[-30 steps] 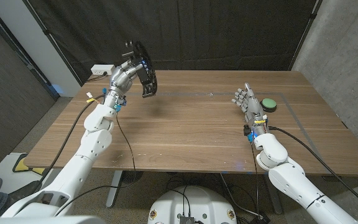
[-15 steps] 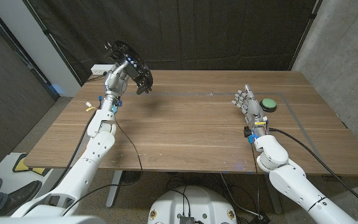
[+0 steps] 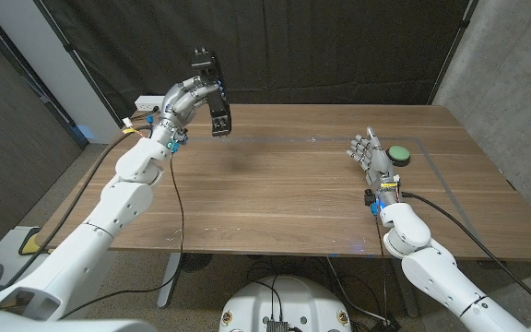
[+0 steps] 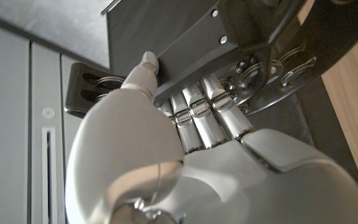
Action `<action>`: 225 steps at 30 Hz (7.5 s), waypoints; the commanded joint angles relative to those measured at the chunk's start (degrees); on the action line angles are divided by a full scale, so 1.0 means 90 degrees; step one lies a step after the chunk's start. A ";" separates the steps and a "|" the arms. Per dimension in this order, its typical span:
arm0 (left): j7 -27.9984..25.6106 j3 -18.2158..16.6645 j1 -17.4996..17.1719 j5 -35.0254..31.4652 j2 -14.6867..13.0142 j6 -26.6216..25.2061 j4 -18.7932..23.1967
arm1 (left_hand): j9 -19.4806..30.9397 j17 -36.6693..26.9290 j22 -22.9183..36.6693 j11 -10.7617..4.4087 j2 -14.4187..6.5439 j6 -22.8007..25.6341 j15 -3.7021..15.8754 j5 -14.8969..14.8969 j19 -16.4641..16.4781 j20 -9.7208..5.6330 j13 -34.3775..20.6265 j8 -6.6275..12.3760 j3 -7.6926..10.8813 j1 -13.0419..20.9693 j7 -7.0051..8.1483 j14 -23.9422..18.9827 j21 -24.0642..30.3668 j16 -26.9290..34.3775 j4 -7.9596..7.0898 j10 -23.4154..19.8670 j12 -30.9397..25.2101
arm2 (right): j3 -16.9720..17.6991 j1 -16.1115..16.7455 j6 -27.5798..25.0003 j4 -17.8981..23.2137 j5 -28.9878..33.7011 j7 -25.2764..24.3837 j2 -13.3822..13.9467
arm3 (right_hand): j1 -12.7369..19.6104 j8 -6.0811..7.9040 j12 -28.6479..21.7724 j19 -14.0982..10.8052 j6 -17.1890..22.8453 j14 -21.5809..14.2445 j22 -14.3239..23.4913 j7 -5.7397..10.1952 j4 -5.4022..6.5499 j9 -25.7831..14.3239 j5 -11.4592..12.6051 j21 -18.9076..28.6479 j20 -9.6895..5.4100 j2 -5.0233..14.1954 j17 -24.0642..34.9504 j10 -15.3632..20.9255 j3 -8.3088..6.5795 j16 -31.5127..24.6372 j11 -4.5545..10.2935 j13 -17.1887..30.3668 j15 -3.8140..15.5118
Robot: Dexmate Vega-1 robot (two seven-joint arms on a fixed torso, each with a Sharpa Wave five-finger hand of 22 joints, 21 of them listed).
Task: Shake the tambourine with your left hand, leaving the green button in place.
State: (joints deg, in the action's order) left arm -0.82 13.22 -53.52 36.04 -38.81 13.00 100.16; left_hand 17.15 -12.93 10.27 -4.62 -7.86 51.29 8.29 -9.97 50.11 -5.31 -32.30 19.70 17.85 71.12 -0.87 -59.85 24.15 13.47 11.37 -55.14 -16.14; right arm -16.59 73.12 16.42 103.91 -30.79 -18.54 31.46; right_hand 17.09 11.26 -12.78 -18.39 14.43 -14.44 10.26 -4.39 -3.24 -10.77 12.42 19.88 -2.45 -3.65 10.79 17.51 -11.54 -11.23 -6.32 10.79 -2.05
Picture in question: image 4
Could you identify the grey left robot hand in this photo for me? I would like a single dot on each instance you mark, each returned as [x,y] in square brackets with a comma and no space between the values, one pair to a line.
[166,180]

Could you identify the black half-moon tambourine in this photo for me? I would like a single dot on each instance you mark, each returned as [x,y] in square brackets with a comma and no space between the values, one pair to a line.
[182,40]

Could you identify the dark grey fabric mat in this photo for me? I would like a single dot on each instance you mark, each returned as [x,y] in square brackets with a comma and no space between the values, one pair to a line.
[306,124]

